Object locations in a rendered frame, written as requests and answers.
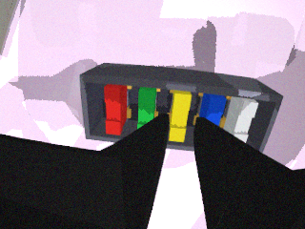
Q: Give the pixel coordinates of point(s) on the green fuse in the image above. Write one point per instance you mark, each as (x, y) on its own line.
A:
(146, 105)

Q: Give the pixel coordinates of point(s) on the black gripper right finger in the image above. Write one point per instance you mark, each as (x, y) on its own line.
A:
(242, 188)

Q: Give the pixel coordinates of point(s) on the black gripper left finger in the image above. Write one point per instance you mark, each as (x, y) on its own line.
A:
(114, 187)

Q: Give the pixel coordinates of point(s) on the blue fuse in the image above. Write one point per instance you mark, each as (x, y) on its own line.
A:
(212, 107)

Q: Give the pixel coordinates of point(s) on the yellow fuse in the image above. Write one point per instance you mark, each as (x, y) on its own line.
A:
(180, 108)

